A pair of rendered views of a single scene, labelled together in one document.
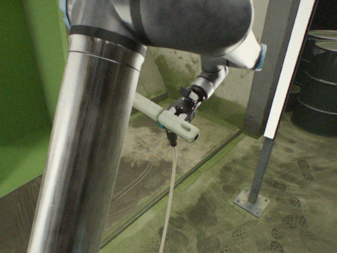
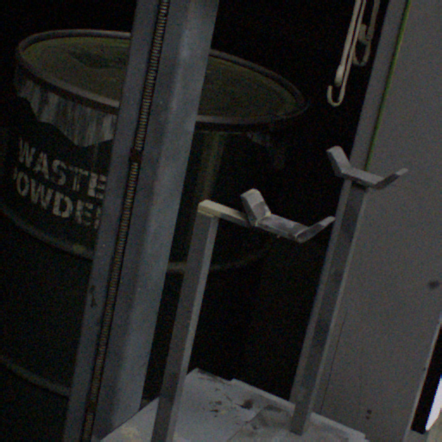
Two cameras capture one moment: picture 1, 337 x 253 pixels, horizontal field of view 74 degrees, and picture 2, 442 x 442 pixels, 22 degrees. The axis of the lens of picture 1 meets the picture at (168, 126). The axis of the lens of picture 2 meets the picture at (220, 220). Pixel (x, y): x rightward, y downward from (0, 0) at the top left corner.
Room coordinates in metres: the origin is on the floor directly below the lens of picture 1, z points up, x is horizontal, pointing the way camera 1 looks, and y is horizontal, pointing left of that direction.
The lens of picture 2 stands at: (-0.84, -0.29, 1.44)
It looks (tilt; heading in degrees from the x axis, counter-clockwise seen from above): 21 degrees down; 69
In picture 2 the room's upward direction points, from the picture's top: 12 degrees clockwise
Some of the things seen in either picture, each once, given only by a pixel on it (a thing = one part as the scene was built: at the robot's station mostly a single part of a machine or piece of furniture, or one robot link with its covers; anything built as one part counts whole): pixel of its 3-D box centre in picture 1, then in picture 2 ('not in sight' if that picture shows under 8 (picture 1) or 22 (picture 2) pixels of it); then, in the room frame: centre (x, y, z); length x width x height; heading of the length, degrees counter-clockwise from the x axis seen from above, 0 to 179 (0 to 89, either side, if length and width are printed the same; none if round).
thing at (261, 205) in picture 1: (251, 201); not in sight; (1.12, -0.62, 0.01); 0.20 x 0.20 x 0.01; 47
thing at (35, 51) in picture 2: not in sight; (161, 79); (-0.23, 1.82, 0.86); 0.54 x 0.54 x 0.01
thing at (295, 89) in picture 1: (286, 98); not in sight; (2.64, -1.51, 0.14); 0.31 x 0.29 x 0.28; 137
